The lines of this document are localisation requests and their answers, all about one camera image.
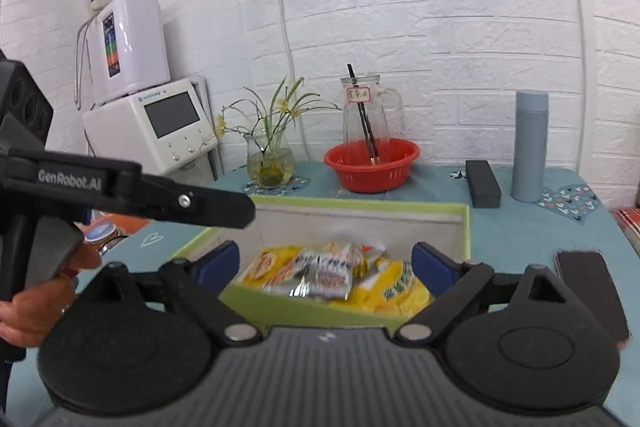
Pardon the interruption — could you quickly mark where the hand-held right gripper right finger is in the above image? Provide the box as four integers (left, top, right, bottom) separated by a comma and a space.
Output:
395, 242, 566, 344

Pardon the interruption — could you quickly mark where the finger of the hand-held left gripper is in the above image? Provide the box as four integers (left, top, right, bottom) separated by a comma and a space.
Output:
135, 173, 257, 230

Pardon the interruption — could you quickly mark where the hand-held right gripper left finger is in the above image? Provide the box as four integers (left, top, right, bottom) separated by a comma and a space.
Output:
101, 241, 264, 344

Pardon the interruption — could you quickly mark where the green cardboard box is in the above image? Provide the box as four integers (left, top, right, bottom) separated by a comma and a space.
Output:
170, 194, 472, 333

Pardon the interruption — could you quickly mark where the pile of assorted snack packets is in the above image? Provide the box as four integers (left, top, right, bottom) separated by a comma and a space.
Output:
235, 241, 437, 315

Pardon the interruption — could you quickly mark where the person's left hand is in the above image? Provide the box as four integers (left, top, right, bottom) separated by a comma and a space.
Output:
0, 246, 104, 350

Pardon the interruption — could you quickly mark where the jar with pale lid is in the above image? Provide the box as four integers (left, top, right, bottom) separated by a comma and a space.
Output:
82, 216, 129, 259

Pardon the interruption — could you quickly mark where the glass vase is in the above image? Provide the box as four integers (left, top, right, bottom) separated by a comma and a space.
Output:
246, 131, 294, 188

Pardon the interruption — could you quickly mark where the white appliance with screen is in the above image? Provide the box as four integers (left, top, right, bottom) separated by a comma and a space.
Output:
82, 77, 222, 178

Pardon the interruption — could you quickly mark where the heart-shaped patterned coaster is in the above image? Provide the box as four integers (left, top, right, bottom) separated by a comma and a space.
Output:
537, 183, 600, 223
240, 174, 312, 198

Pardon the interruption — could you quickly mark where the black rectangular box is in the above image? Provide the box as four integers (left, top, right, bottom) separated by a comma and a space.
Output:
465, 159, 503, 209

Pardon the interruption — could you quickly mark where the red plastic basket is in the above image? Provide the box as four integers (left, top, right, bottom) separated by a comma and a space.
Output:
323, 138, 421, 194

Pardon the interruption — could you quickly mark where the green flowering plant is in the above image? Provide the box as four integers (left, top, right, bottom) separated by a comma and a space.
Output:
215, 77, 346, 168

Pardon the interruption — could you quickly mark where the tall white water purifier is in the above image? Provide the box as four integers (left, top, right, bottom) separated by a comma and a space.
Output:
87, 0, 172, 106

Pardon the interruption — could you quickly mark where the grey-blue thermos bottle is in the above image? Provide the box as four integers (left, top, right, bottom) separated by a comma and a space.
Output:
510, 90, 550, 202

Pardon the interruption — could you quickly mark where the black phone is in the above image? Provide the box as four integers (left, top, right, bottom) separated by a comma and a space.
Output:
552, 249, 632, 344

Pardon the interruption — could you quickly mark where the glass pitcher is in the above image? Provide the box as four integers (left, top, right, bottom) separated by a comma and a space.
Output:
341, 75, 405, 158

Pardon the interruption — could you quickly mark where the black straw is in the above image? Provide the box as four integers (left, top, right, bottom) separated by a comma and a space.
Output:
347, 64, 382, 164

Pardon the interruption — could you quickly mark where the red striped cloth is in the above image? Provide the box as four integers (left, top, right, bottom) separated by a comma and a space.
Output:
612, 207, 640, 258

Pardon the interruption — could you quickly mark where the metal flexible hose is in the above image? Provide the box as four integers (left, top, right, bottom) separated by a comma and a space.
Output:
74, 19, 95, 108

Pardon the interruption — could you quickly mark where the white wall cable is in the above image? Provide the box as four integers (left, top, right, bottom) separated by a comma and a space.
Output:
554, 0, 587, 172
268, 0, 297, 108

